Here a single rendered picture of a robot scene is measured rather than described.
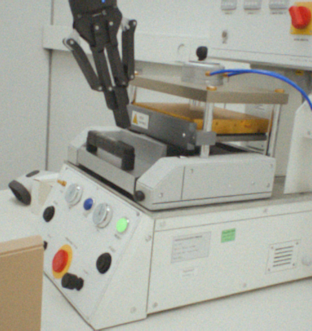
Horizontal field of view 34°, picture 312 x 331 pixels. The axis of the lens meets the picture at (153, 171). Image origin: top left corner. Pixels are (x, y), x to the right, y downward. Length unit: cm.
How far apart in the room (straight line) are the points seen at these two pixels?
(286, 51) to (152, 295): 50
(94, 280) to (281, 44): 55
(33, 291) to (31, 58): 217
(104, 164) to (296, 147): 34
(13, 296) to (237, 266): 69
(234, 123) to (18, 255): 70
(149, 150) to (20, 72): 155
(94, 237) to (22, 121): 160
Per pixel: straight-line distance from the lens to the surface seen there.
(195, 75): 94
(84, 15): 84
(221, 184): 84
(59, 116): 240
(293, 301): 98
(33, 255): 25
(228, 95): 84
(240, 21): 110
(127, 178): 82
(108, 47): 86
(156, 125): 91
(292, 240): 99
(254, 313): 91
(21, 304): 26
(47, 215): 101
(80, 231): 90
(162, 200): 78
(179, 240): 81
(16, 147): 243
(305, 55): 97
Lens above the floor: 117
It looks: 14 degrees down
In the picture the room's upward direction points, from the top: 5 degrees clockwise
